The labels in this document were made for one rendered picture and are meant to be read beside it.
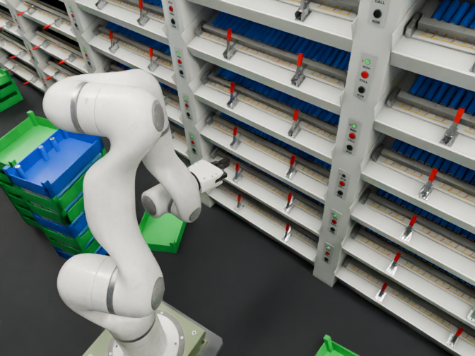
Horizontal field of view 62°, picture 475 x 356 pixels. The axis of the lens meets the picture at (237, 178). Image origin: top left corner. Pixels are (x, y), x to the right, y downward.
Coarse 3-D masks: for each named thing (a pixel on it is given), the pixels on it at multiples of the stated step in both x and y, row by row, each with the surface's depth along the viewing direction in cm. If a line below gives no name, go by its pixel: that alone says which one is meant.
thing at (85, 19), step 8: (64, 0) 175; (72, 0) 170; (80, 16) 175; (88, 16) 178; (96, 16) 181; (72, 24) 183; (80, 24) 178; (88, 24) 180; (80, 32) 183; (80, 40) 187; (80, 48) 192; (88, 48) 186; (96, 56) 190; (104, 56) 194; (96, 64) 192; (88, 72) 201
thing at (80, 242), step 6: (42, 228) 166; (48, 234) 168; (54, 234) 164; (84, 234) 163; (90, 234) 166; (60, 240) 167; (66, 240) 164; (72, 240) 161; (78, 240) 160; (84, 240) 164; (78, 246) 162; (84, 246) 165
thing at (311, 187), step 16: (208, 112) 162; (208, 128) 163; (224, 128) 161; (224, 144) 157; (240, 144) 155; (256, 144) 153; (256, 160) 150; (272, 160) 148; (288, 160) 145; (304, 176) 141; (320, 176) 139; (304, 192) 142; (320, 192) 136
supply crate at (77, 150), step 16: (48, 144) 158; (64, 144) 162; (80, 144) 161; (96, 144) 155; (32, 160) 153; (48, 160) 155; (64, 160) 155; (80, 160) 149; (16, 176) 148; (32, 176) 149; (48, 176) 149; (64, 176) 143; (48, 192) 139
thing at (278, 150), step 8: (216, 120) 161; (224, 120) 160; (232, 128) 157; (240, 128) 155; (248, 136) 153; (256, 136) 152; (264, 144) 149; (272, 144) 148; (280, 152) 145; (288, 152) 144; (296, 160) 142; (304, 160) 141; (312, 168) 139; (320, 168) 138; (328, 176) 136
